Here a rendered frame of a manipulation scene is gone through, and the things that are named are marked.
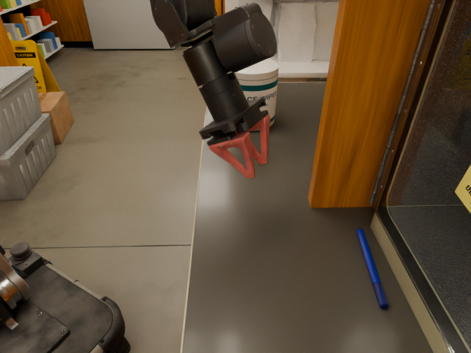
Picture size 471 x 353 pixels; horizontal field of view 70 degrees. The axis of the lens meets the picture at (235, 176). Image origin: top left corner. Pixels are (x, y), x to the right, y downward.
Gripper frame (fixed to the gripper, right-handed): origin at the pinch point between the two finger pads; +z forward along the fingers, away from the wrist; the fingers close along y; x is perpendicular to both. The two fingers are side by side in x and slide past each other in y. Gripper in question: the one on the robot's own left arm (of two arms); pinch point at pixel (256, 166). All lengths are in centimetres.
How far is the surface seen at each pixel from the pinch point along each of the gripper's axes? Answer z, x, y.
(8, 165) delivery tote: -15, 188, 33
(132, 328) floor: 65, 100, 5
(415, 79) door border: -5.0, -23.5, 5.2
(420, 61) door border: -6.9, -24.4, 5.3
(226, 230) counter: 8.2, 6.9, -5.6
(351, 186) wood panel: 11.5, -9.1, 10.4
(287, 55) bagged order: -7, 33, 90
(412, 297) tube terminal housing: 20.3, -18.7, -5.3
